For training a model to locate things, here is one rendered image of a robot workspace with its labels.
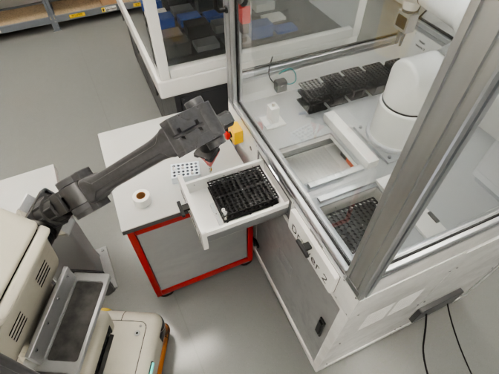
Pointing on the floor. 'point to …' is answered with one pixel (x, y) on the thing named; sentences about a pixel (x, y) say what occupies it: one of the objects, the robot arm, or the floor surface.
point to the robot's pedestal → (85, 254)
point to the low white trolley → (170, 215)
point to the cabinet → (486, 266)
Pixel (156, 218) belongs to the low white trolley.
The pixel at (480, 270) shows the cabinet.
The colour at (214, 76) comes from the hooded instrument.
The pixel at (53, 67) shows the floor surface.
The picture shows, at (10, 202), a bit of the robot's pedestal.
